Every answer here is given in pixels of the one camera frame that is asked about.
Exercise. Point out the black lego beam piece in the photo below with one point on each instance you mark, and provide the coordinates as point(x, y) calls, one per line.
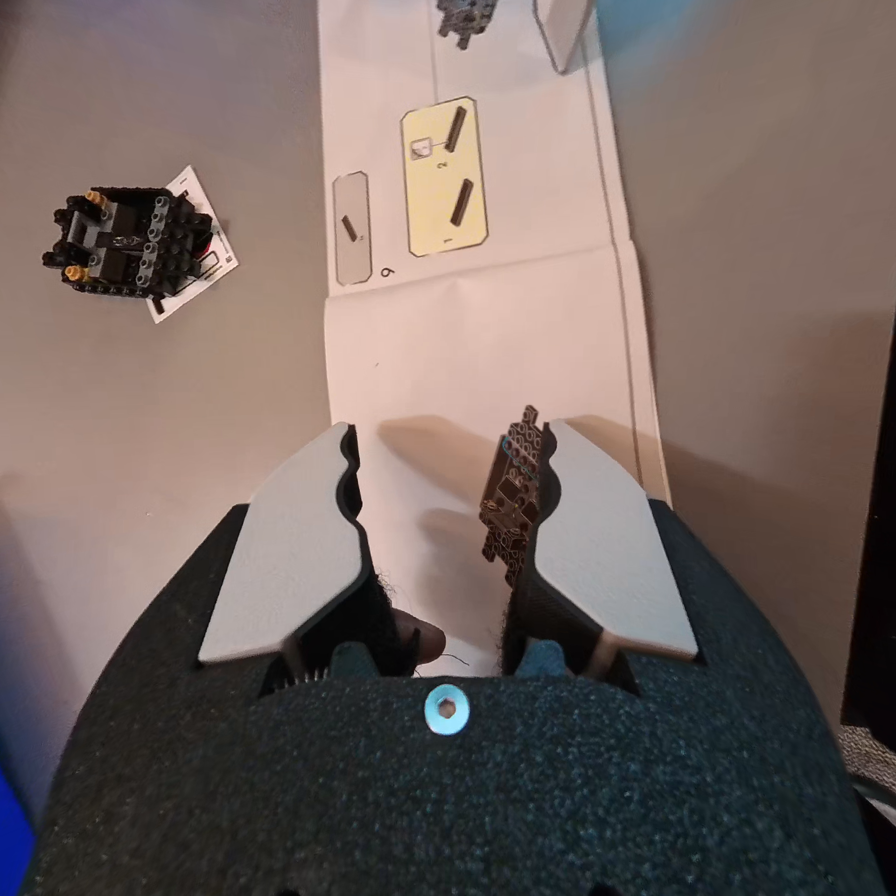
point(514, 490)

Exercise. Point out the white instruction booklet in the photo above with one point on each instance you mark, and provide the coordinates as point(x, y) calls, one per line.
point(476, 336)

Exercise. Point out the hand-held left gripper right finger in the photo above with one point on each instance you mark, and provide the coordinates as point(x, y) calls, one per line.
point(609, 546)

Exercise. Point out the person's left hand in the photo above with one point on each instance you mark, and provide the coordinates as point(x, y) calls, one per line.
point(423, 637)

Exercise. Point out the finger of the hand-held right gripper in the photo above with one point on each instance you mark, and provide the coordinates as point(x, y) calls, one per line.
point(567, 28)

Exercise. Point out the blue object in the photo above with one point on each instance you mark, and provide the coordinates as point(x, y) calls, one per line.
point(10, 826)

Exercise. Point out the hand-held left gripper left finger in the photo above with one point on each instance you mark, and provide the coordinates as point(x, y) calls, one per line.
point(280, 553)

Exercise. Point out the lego sticker sheet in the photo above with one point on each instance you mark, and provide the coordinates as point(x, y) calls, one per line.
point(185, 299)

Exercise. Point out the grey and black lego assembly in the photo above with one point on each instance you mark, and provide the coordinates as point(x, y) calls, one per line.
point(126, 238)

